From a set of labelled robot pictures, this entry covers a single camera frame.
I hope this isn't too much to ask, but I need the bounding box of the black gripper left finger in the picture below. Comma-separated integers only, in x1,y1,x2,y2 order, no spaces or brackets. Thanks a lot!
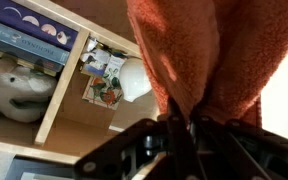
73,99,204,180

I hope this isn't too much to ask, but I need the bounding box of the floral greeting card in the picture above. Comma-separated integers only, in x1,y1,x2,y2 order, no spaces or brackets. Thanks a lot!
82,56,125,110

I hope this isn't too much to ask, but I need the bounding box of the white ceramic teapot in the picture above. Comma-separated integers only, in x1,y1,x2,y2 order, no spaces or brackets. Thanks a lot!
119,58,152,102

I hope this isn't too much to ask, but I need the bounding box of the wooden shelf cabinet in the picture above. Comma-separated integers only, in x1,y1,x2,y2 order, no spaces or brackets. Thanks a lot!
0,0,159,164

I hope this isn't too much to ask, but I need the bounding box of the white plush toy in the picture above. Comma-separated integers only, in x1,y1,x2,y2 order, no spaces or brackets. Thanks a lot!
0,58,57,123

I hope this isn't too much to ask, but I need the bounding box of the teal hardcover book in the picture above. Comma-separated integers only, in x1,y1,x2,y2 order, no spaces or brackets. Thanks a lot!
0,23,70,72

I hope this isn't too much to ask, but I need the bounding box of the purple moon phases book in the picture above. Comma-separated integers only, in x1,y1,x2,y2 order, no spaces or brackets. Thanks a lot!
0,0,78,51

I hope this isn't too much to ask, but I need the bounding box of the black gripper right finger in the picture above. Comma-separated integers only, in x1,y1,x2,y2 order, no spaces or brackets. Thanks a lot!
190,108,288,180

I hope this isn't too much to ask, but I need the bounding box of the orange towel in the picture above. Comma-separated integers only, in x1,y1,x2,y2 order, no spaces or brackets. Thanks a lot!
126,0,288,123

